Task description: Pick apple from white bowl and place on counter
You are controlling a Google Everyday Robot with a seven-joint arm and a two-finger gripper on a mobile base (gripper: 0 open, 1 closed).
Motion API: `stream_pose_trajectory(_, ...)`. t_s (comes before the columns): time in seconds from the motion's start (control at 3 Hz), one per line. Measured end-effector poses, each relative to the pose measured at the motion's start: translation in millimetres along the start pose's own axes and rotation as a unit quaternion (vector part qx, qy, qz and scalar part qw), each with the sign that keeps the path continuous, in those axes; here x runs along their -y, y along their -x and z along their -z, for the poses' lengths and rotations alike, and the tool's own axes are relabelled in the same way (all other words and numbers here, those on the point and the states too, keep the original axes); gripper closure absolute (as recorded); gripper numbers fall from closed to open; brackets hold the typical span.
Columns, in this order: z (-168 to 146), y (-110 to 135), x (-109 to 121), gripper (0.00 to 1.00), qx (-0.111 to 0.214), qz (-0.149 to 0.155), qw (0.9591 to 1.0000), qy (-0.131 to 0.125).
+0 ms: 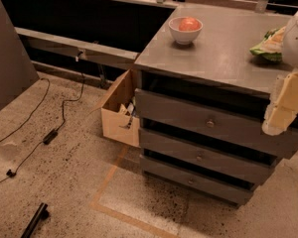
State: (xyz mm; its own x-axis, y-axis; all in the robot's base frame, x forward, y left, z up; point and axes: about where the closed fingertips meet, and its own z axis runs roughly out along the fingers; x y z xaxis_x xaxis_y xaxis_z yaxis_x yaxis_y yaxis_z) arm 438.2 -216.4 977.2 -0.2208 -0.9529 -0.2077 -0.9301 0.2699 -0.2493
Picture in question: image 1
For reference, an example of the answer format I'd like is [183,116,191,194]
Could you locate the black bar on floor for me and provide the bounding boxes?
[21,202,50,238]

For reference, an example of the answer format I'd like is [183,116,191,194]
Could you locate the middle grey drawer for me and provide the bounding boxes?
[139,129,276,184]

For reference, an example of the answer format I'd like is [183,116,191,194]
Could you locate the grey drawer cabinet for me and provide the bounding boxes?
[135,4,298,194]

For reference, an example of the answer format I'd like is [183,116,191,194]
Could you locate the black power adapter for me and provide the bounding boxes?
[43,129,58,145]

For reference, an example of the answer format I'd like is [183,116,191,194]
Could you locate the green chip bag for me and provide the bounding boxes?
[249,27,285,62]

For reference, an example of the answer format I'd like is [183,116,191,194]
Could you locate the open wooden box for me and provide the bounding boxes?
[95,70,140,147]

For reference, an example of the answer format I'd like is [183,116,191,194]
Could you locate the top grey drawer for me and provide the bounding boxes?
[135,89,298,159]

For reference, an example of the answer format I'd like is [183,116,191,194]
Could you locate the red apple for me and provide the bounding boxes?
[179,17,201,31]

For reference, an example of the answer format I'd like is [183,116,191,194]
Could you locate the bottom grey drawer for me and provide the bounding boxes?
[140,155,252,205]

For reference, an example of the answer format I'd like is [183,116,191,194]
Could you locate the grey panel at left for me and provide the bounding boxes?
[0,0,39,111]

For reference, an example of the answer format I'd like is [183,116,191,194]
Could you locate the grey metal rail shelf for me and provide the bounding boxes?
[15,27,138,70]

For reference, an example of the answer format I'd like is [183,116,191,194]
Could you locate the cream gripper fingers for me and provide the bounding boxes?
[262,68,298,136]

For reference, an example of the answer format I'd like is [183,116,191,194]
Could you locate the grey drawer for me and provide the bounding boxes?
[139,129,276,184]
[135,89,298,159]
[140,155,252,205]

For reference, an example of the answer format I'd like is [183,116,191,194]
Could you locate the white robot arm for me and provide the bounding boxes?
[262,11,298,136]

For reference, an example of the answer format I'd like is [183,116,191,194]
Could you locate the black power cable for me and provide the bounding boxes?
[0,49,86,187]

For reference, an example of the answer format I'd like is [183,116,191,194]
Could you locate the white ceramic bowl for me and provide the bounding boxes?
[168,17,203,45]

